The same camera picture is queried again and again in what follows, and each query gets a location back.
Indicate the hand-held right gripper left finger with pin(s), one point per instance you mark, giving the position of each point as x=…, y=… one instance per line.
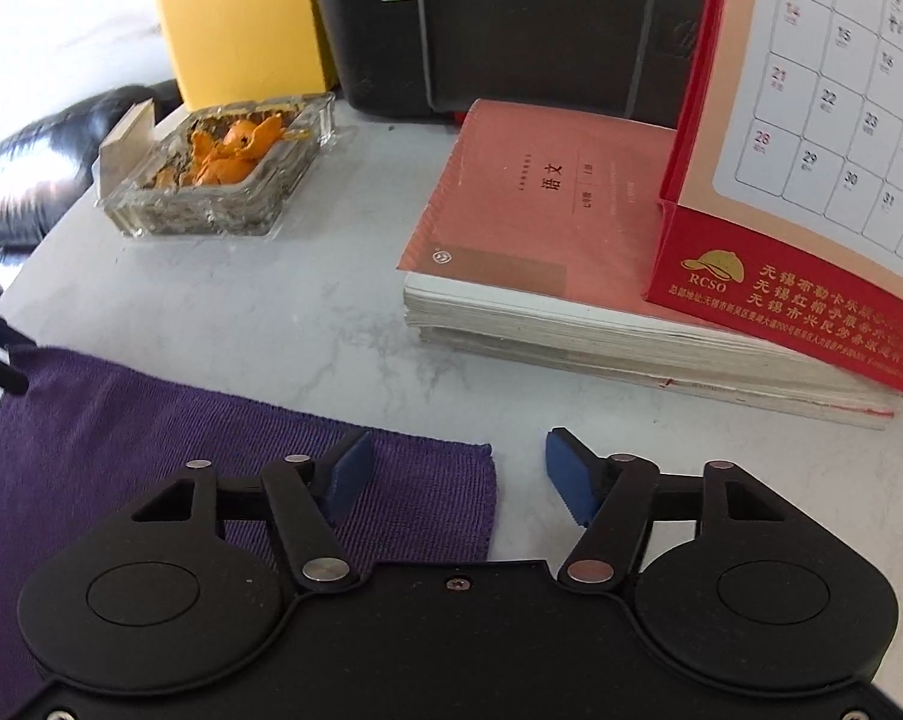
x=350, y=472

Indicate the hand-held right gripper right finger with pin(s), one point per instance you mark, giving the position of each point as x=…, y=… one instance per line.
x=571, y=472

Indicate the purple towel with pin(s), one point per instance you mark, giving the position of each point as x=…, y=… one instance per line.
x=159, y=427

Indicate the black leather chair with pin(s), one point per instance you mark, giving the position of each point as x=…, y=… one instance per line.
x=39, y=165

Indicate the small white box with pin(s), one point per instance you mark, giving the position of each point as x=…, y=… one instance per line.
x=125, y=150

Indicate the glass ashtray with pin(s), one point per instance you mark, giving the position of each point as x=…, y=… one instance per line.
x=196, y=202

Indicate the pink textbook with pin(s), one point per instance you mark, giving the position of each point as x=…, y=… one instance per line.
x=541, y=202

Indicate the orange peels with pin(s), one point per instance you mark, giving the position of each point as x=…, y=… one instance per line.
x=234, y=146

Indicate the yellow envelope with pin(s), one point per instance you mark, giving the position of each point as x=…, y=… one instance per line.
x=234, y=15

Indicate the red desk calendar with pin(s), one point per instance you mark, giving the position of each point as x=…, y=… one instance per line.
x=796, y=90

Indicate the black printer blue sticker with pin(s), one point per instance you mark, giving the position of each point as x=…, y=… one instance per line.
x=496, y=22

